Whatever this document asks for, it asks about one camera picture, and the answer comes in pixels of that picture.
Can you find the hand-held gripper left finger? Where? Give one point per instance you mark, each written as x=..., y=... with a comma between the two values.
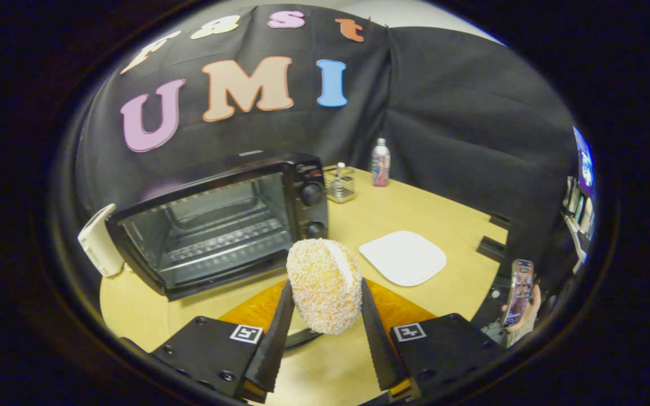
x=274, y=349

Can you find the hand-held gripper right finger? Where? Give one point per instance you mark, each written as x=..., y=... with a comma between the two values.
x=378, y=349

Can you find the sugar-coated bread bun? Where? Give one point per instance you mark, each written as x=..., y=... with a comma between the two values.
x=322, y=287

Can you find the black toaster oven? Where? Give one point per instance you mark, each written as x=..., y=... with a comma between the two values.
x=311, y=194

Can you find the white bread toaster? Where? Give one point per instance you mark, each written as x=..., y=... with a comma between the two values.
x=99, y=242

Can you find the white square plate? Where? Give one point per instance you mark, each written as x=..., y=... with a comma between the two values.
x=403, y=258

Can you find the pink label bottle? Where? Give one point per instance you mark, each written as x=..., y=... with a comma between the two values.
x=380, y=164

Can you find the black backdrop cloth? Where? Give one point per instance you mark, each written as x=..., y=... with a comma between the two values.
x=460, y=113

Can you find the lit display screen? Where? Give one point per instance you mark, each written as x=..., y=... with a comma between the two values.
x=584, y=163

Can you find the black table edge bracket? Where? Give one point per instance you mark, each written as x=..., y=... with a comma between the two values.
x=500, y=220
x=491, y=248

